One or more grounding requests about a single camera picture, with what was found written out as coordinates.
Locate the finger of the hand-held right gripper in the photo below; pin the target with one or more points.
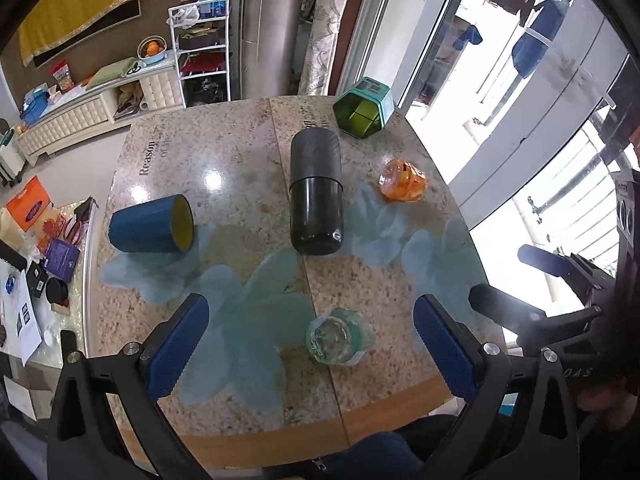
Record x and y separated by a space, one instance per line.
542 259
500 305

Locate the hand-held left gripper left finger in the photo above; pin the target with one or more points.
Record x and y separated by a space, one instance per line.
180 345

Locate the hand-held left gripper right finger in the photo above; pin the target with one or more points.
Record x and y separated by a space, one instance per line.
445 345

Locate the clear glass cup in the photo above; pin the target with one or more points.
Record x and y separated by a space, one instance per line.
337 336

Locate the blue cup yellow inside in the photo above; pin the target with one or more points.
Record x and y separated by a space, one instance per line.
150 225

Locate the orange translucent cup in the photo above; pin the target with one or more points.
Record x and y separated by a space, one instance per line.
402 180

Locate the black tumbler cup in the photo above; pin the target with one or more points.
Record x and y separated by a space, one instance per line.
316 192

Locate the teal hexagonal cup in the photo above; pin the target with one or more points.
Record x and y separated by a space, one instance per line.
364 107

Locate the person's right hand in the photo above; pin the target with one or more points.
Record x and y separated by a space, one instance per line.
602 407

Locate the person's leg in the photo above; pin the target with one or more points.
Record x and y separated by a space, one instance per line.
372 455

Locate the black round jar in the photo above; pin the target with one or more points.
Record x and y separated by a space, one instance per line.
56 292

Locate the purple box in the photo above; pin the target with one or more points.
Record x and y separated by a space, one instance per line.
62 258

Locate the white paper sheet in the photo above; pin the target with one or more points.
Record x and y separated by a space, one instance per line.
22 320

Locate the flat cardboard box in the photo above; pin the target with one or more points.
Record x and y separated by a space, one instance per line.
25 394

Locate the orange carton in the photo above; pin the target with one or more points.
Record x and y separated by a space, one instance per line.
31 205

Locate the large blue hanging garment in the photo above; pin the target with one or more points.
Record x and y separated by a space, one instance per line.
537 42

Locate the small blue hanging garment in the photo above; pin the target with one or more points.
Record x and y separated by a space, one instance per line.
470 36

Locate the white tufted cabinet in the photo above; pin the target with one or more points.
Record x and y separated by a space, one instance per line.
100 107

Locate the white trolley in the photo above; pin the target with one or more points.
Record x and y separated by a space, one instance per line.
10 156

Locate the blue tissue box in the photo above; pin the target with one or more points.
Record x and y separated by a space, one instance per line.
35 106

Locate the green cushion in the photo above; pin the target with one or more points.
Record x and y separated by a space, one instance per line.
112 72

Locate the red snack bag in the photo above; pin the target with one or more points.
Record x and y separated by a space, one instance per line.
62 76

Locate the bowl of oranges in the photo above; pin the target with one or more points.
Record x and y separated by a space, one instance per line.
151 50

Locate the patterned curtain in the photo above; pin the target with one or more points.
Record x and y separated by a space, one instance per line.
332 25

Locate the white plastic bag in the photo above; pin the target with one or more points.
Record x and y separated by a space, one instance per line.
183 15

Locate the grey standing air conditioner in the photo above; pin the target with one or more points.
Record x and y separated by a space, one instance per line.
262 25

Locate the yellow cloth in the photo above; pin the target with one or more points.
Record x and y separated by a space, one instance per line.
85 5

